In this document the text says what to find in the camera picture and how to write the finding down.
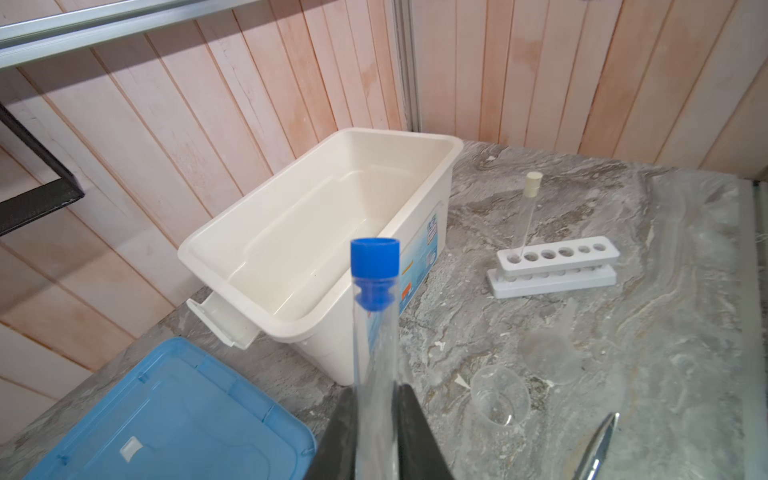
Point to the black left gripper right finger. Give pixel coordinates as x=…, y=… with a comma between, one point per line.
x=419, y=455

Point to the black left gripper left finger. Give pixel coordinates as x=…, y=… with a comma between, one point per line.
x=336, y=454

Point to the small clear glass beaker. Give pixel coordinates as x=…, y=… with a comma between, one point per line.
x=500, y=396

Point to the blue plastic bin lid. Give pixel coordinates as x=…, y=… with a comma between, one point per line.
x=182, y=414

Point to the white plastic storage bin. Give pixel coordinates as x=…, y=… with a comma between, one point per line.
x=277, y=262

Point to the white test tube rack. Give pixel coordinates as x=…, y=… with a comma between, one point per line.
x=554, y=267

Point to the black wire mesh basket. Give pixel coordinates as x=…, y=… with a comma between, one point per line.
x=44, y=199

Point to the aluminium frame rail back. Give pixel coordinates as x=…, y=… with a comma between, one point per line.
x=37, y=39

